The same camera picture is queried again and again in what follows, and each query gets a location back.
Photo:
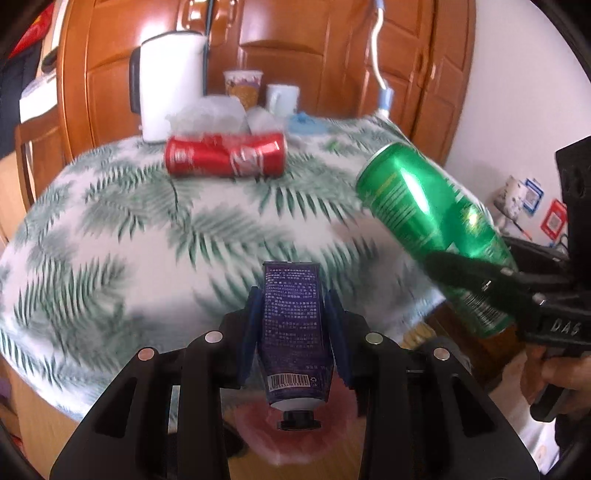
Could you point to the red wall sticker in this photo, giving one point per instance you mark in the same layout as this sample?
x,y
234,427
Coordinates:
x,y
554,217

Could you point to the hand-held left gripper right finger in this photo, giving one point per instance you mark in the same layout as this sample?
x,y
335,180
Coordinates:
x,y
339,339

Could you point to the white electric kettle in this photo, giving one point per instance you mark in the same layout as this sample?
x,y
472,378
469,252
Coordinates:
x,y
171,87

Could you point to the leaf-print tablecloth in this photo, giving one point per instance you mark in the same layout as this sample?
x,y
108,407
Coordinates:
x,y
138,249

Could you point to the clear crumpled plastic bag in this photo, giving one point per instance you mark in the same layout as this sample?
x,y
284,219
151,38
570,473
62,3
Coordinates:
x,y
210,115

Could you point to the blue plastic lid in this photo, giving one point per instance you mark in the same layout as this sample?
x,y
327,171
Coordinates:
x,y
307,124

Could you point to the green drink can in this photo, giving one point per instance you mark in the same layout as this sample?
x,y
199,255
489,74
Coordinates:
x,y
415,203

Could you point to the printed paper cup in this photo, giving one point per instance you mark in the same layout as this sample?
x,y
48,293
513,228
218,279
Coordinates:
x,y
243,87

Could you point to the white mug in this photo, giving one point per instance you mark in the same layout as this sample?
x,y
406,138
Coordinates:
x,y
281,99

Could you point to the white crumpled plastic wrap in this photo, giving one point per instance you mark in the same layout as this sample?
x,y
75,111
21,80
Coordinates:
x,y
263,121

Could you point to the wooden chair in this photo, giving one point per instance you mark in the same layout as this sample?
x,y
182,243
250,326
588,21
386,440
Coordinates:
x,y
41,157

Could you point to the wooden wardrobe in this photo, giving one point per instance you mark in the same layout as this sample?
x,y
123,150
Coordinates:
x,y
323,55

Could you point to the patterned mug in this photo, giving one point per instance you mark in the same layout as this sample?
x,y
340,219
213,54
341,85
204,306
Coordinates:
x,y
511,198

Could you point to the blue wall sticker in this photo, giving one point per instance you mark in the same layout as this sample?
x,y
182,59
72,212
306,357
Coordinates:
x,y
534,194

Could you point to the red drink can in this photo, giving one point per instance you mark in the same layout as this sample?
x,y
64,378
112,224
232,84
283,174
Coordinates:
x,y
226,156

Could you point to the person's right hand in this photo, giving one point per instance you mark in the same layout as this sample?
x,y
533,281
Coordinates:
x,y
561,374

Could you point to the purple cream tube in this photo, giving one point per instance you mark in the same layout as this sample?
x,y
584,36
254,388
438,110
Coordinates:
x,y
293,332

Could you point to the red cloth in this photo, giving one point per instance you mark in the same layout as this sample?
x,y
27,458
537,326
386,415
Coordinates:
x,y
39,23

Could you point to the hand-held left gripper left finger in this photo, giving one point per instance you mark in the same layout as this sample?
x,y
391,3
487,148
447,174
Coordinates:
x,y
251,334

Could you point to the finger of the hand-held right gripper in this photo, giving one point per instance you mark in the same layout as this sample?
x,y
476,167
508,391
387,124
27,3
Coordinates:
x,y
466,272

